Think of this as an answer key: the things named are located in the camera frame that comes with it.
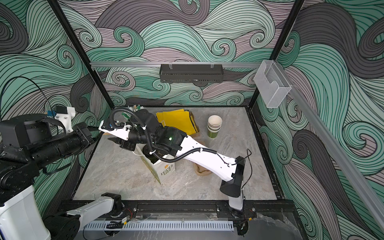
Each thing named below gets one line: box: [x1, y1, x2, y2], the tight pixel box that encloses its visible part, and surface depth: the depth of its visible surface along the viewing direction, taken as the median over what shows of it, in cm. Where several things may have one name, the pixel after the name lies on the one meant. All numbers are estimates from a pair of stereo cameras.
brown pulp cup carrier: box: [193, 162, 212, 176], surface depth 84 cm
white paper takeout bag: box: [133, 144, 176, 185], surface depth 70 cm
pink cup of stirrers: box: [127, 104, 145, 113], surface depth 94 cm
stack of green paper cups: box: [207, 115, 223, 139], surface depth 94 cm
